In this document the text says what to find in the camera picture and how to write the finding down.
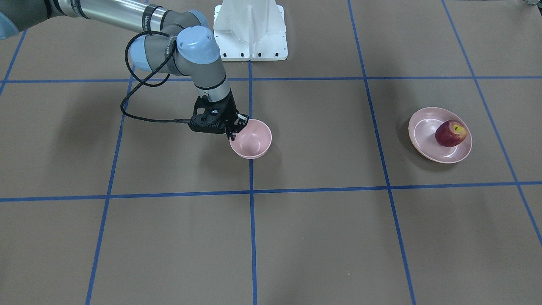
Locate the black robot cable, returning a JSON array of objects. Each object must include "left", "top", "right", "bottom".
[{"left": 120, "top": 30, "right": 191, "bottom": 124}]

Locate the pink plate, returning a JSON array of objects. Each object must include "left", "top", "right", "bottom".
[{"left": 408, "top": 107, "right": 473, "bottom": 164}]

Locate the pink bowl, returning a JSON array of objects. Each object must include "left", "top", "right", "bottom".
[{"left": 229, "top": 119, "right": 273, "bottom": 160}]

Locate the red apple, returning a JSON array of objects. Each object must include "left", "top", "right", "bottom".
[{"left": 435, "top": 120, "right": 468, "bottom": 147}]

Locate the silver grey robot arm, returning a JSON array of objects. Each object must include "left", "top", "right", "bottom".
[{"left": 0, "top": 0, "right": 249, "bottom": 141}]

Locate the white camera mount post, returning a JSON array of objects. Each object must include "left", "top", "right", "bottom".
[{"left": 213, "top": 0, "right": 288, "bottom": 61}]

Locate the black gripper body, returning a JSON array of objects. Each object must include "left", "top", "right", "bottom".
[{"left": 188, "top": 94, "right": 238, "bottom": 134}]

